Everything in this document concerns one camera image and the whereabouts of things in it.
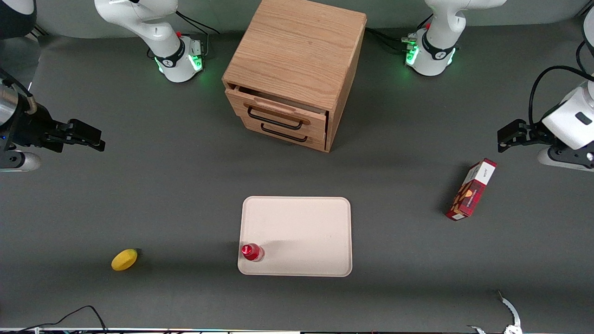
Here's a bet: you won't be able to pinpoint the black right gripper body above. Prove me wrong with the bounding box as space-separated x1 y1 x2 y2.
2 104 64 153

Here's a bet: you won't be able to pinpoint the red coke bottle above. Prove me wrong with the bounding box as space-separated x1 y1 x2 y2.
241 242 265 262

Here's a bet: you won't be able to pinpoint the beige plastic tray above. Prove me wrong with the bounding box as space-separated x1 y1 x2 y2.
237 196 353 277

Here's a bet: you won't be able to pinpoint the red plaid shortbread box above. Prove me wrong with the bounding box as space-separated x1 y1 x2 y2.
445 158 498 221

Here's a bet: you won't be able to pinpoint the yellow lemon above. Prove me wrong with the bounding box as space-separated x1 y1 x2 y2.
111 249 139 271

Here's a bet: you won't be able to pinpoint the wooden drawer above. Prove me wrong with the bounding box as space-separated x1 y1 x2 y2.
240 116 326 152
225 85 329 141

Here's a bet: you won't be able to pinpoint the serrated silver metal strip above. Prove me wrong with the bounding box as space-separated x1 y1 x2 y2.
497 290 523 334

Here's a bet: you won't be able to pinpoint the wooden drawer cabinet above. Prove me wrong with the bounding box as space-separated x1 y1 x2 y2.
222 0 368 153

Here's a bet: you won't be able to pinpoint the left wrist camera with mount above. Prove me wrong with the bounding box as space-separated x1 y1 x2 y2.
537 148 594 173

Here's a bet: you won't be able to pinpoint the black left arm wrist cable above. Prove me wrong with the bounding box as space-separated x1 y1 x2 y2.
529 41 594 127

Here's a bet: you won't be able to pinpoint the black right arm base cable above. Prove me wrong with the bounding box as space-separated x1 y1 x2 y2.
175 10 222 58

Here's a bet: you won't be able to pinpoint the black left arm base cables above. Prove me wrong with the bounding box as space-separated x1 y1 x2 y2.
366 14 434 54

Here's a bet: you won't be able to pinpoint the thin black table cable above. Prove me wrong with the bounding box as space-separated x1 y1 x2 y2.
0 305 108 334

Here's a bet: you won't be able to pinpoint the black metal drawer handle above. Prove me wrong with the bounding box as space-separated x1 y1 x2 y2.
260 123 310 143
247 106 305 131

